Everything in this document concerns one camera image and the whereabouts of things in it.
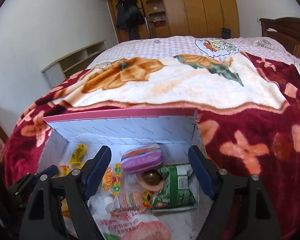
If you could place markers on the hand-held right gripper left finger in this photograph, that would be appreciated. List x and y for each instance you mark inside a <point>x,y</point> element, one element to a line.
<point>97,170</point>

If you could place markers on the red basket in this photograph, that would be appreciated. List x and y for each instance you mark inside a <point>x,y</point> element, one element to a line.
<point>159,23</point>

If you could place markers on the dark wooden headboard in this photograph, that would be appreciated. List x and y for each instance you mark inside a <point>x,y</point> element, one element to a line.
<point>285,30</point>

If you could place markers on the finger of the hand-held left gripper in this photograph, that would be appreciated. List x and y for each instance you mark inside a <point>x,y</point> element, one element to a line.
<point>50,171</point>

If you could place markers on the wooden wardrobe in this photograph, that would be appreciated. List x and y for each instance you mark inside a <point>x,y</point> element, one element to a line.
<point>202,10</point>

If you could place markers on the red floral blanket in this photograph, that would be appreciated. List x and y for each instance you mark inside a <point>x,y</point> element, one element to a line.
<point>240,130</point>

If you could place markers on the purple tin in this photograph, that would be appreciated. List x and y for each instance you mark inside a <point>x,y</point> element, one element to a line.
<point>142,158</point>

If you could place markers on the green snack bag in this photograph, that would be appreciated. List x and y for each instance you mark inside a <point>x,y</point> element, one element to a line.
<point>175,190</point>

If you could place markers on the black coat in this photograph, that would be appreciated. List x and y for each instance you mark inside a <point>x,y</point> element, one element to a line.
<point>128,15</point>

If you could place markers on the cracker packet with orange ends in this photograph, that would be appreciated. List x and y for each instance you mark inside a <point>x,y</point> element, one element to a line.
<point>65,207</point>

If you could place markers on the burger gummy packet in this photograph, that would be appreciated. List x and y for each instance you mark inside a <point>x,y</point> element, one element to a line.
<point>130,200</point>

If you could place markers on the colourful candy packet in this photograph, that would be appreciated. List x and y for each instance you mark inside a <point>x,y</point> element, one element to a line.
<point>112,180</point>

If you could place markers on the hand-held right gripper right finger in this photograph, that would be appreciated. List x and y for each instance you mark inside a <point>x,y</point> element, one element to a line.
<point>202,172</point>

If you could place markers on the pink cardboard box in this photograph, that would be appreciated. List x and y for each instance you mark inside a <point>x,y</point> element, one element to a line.
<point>140,130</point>

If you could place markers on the white pink drink pouch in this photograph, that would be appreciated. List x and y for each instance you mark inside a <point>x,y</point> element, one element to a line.
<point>130,225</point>

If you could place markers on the white bookshelf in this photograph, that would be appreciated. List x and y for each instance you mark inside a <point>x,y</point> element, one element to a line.
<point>55,72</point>

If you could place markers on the orange lid jelly cup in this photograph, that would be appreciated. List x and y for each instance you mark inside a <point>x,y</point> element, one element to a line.
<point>150,178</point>

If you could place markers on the yellow candy packet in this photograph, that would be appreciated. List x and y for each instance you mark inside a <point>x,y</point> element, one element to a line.
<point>77,153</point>

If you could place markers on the small black hanging bag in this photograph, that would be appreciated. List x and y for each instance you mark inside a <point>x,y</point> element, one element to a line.
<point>226,33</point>

